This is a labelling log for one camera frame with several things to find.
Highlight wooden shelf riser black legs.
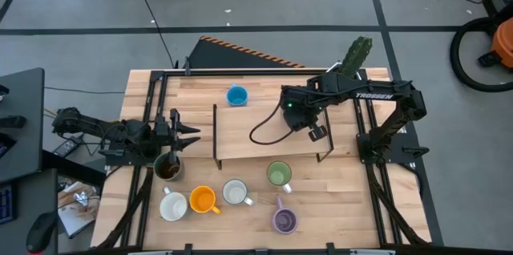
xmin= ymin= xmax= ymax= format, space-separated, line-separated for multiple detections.
xmin=212 ymin=96 xmax=334 ymax=171

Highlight black computer mouse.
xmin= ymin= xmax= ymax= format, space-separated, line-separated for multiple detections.
xmin=26 ymin=209 xmax=59 ymax=255

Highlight black handheld device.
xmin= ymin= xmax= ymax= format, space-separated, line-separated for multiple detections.
xmin=0 ymin=115 xmax=27 ymax=129

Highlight plain white mug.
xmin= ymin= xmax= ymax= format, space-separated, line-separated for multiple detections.
xmin=159 ymin=185 xmax=188 ymax=222

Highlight lilac bubble mug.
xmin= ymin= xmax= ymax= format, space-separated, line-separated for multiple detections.
xmin=271 ymin=195 xmax=298 ymax=235

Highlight light blue faceted mug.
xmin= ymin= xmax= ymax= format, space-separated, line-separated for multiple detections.
xmin=226 ymin=82 xmax=249 ymax=107

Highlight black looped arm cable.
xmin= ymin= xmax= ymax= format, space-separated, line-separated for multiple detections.
xmin=248 ymin=100 xmax=296 ymax=146

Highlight green and white mug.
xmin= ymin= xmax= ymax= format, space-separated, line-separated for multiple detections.
xmin=266 ymin=160 xmax=293 ymax=195

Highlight dark speckled teal mug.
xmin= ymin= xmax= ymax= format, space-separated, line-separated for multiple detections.
xmin=153 ymin=152 xmax=184 ymax=183

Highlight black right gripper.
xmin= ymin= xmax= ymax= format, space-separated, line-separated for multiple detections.
xmin=280 ymin=84 xmax=321 ymax=132

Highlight orange yellow mug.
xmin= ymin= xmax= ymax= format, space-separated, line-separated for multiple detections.
xmin=188 ymin=185 xmax=221 ymax=215

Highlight smartphone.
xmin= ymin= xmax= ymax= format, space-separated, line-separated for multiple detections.
xmin=0 ymin=132 xmax=17 ymax=159

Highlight black power adapter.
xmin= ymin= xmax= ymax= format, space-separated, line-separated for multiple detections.
xmin=51 ymin=137 xmax=84 ymax=159

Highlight dark grey desk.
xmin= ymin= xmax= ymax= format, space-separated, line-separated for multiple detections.
xmin=0 ymin=67 xmax=45 ymax=184
xmin=0 ymin=168 xmax=59 ymax=255

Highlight white mug blue leaf pattern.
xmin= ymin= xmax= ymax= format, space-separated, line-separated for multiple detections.
xmin=221 ymin=178 xmax=255 ymax=207

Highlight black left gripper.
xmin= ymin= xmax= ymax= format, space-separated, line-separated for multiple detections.
xmin=154 ymin=108 xmax=201 ymax=166

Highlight cardboard box with papers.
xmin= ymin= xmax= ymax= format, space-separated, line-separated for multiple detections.
xmin=57 ymin=180 xmax=101 ymax=240

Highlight black metal rig frame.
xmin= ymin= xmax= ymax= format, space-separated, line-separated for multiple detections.
xmin=95 ymin=68 xmax=444 ymax=254

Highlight black floor cable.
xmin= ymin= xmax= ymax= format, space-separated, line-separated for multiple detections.
xmin=43 ymin=85 xmax=126 ymax=95
xmin=128 ymin=0 xmax=178 ymax=68

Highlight black ramp orange striped edge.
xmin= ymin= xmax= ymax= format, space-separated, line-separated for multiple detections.
xmin=186 ymin=34 xmax=305 ymax=70

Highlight orange black vacuum cleaner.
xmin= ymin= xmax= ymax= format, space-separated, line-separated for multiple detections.
xmin=449 ymin=16 xmax=513 ymax=94

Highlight green cactus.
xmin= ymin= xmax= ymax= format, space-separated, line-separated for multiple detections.
xmin=338 ymin=36 xmax=374 ymax=80

